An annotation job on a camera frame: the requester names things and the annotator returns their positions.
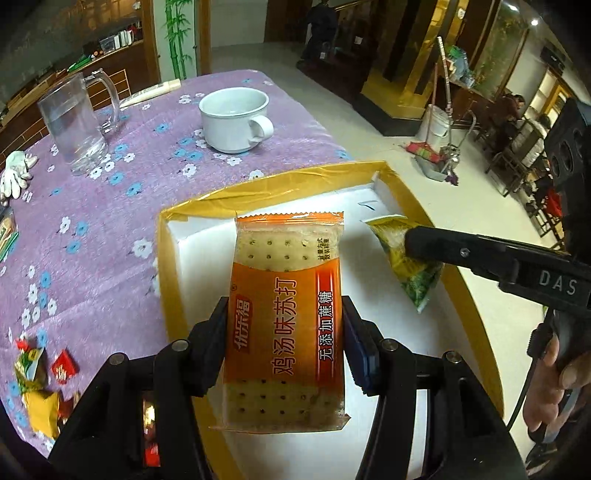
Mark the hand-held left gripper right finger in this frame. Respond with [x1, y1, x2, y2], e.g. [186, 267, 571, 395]
[342, 295, 528, 480]

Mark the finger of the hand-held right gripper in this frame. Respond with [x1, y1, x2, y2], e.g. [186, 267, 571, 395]
[404, 224, 525, 296]

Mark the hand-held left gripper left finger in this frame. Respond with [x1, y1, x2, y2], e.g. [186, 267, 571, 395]
[48, 295, 232, 480]

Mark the green snack packet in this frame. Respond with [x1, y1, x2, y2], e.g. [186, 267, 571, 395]
[361, 215, 444, 313]

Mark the orange cracker packet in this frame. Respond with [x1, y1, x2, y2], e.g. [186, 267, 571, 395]
[209, 211, 351, 433]

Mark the yellow-edged white cardboard box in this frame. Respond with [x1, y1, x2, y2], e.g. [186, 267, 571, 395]
[154, 160, 505, 480]

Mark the yellow snack packet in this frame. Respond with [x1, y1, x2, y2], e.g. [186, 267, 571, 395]
[23, 390, 62, 437]

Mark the person's right hand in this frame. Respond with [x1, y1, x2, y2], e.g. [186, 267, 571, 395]
[524, 318, 585, 432]

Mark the metal dustpan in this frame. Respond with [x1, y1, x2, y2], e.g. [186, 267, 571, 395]
[406, 142, 459, 182]

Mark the wooden chair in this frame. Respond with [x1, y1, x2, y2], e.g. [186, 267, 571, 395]
[485, 148, 529, 197]

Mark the small red candy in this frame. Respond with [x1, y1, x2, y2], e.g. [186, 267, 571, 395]
[142, 397, 161, 468]

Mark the white bucket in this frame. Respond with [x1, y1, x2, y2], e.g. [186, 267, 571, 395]
[418, 104, 452, 149]

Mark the purple floral tablecloth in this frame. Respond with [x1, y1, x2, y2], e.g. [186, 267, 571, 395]
[0, 69, 356, 457]

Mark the red gold-print candy packet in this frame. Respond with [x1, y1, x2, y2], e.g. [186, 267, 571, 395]
[51, 349, 79, 384]

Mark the gold and black pillar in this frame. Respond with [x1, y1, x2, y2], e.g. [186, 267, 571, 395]
[360, 0, 468, 136]

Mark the green and yellow candy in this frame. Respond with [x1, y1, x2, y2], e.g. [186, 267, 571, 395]
[13, 345, 47, 394]

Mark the white ceramic cup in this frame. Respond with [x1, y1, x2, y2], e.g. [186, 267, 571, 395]
[199, 89, 275, 154]

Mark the green-edged snack packet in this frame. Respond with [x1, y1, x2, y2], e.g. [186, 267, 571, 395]
[0, 207, 19, 261]

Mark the cream squeeze tube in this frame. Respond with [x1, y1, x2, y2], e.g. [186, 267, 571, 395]
[121, 78, 182, 108]

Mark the clear glass mug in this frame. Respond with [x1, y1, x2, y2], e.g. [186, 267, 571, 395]
[37, 68, 122, 176]

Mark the white glove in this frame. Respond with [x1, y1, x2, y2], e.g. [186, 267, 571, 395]
[0, 151, 38, 200]

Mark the wooden glass-front cabinet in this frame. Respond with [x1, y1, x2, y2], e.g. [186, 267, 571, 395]
[0, 0, 160, 155]

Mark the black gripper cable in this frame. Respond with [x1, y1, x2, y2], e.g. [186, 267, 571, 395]
[507, 323, 548, 432]

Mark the long-handled mop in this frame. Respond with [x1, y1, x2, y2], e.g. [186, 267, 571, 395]
[434, 37, 460, 185]

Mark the bamboo wall picture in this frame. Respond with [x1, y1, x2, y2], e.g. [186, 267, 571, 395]
[164, 0, 195, 80]

